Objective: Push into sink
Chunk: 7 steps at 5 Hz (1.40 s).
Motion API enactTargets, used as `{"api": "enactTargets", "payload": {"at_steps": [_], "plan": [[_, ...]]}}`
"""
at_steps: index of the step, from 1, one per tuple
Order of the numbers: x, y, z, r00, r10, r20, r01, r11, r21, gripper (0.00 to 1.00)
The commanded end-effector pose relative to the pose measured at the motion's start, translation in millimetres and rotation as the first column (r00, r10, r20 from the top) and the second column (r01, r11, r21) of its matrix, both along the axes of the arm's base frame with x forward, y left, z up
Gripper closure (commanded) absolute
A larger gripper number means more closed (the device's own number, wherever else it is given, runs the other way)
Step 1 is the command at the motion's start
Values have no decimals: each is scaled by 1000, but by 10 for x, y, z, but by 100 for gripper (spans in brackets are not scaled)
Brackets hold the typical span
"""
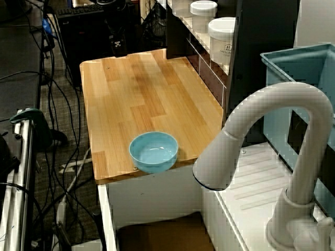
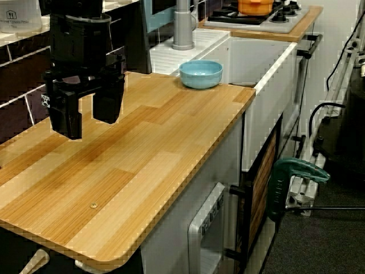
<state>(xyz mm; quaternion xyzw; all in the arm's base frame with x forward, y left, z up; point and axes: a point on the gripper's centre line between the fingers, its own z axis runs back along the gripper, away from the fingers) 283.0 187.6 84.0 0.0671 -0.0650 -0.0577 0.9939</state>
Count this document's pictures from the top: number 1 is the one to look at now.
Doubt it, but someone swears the white sink basin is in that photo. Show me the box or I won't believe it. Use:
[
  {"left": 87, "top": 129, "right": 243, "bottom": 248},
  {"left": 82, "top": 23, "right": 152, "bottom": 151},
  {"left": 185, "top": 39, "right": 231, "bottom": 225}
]
[{"left": 97, "top": 164, "right": 252, "bottom": 251}]

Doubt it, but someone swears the light blue plastic bowl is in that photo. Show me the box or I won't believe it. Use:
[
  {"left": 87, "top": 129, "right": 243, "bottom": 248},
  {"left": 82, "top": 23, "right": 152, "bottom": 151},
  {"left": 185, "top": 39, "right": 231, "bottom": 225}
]
[{"left": 129, "top": 131, "right": 179, "bottom": 174}]

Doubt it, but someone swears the black desk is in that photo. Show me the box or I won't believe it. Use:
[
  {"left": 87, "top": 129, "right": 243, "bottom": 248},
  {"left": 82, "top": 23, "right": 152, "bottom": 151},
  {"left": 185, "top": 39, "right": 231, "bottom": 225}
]
[{"left": 0, "top": 26, "right": 44, "bottom": 123}]

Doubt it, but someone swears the silver metal rail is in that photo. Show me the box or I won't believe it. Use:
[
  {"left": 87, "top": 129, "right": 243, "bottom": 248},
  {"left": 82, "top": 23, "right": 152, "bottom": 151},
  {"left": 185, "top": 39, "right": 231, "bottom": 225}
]
[{"left": 0, "top": 121, "right": 36, "bottom": 251}]

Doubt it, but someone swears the blue plastic item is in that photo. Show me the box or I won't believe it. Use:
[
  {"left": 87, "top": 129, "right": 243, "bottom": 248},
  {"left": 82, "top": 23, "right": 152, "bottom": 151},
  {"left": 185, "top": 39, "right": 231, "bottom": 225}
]
[{"left": 41, "top": 17, "right": 54, "bottom": 37}]

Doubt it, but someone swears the dark tile backsplash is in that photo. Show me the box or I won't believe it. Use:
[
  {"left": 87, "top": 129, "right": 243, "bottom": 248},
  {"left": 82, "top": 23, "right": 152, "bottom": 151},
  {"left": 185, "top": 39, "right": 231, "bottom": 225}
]
[{"left": 186, "top": 35, "right": 226, "bottom": 108}]

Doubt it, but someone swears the white plain lidded jar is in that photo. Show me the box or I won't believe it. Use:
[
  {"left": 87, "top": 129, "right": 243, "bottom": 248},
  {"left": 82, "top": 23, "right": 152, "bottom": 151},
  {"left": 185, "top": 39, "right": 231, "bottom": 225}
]
[{"left": 189, "top": 0, "right": 218, "bottom": 33}]

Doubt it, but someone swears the black computer case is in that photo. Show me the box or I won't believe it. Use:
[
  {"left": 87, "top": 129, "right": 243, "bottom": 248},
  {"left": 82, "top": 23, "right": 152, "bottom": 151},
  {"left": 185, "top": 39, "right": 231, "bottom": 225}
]
[{"left": 56, "top": 13, "right": 131, "bottom": 87}]

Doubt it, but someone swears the black computer keyboard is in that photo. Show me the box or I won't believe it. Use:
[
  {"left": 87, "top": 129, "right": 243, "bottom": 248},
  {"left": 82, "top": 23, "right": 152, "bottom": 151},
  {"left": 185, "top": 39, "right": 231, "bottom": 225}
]
[{"left": 57, "top": 7, "right": 105, "bottom": 18}]

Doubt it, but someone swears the white printed lidded jar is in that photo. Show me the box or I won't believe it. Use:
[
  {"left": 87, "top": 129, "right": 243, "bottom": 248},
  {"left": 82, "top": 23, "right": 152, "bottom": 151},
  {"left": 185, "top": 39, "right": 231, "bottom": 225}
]
[{"left": 208, "top": 17, "right": 236, "bottom": 65}]

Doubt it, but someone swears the white toy kitchen faucet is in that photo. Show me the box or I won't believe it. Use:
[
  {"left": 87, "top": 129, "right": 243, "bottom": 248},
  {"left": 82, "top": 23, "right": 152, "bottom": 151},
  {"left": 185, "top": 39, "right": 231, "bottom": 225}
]
[{"left": 193, "top": 81, "right": 335, "bottom": 248}]

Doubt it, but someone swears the teal plastic dish bin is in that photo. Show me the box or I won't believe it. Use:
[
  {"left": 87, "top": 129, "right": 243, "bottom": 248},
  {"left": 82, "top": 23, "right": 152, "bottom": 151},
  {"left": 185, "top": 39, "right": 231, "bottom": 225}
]
[{"left": 260, "top": 43, "right": 335, "bottom": 218}]

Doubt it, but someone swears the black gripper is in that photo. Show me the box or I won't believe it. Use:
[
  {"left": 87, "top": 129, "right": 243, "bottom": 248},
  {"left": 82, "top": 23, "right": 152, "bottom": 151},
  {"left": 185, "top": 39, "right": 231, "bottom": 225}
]
[{"left": 106, "top": 26, "right": 128, "bottom": 57}]

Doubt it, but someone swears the wooden countertop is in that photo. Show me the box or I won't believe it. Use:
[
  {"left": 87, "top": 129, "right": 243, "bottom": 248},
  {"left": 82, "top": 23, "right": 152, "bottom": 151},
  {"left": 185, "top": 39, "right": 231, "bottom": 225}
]
[{"left": 79, "top": 48, "right": 225, "bottom": 185}]

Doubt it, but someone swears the green clamp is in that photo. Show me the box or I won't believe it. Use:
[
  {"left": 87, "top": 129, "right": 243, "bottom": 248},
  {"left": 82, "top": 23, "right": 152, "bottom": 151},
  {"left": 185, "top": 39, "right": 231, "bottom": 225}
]
[{"left": 9, "top": 107, "right": 53, "bottom": 151}]

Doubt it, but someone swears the black shelf frame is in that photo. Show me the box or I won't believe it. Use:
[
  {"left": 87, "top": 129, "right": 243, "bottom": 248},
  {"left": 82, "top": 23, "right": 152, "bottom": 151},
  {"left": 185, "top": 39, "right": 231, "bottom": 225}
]
[{"left": 166, "top": 0, "right": 300, "bottom": 143}]

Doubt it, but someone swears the white ribbed drainboard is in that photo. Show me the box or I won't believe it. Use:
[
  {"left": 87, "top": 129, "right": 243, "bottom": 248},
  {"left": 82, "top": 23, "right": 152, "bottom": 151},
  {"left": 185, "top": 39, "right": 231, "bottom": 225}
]
[{"left": 201, "top": 142, "right": 335, "bottom": 251}]

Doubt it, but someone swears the black floor cable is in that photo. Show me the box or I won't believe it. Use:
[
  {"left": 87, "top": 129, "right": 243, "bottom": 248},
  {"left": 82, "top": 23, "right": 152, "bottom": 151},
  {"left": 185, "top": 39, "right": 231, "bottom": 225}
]
[{"left": 0, "top": 72, "right": 82, "bottom": 189}]

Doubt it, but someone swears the white floor cable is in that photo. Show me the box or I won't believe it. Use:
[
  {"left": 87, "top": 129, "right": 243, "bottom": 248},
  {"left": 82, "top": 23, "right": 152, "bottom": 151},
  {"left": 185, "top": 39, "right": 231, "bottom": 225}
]
[{"left": 56, "top": 149, "right": 92, "bottom": 251}]

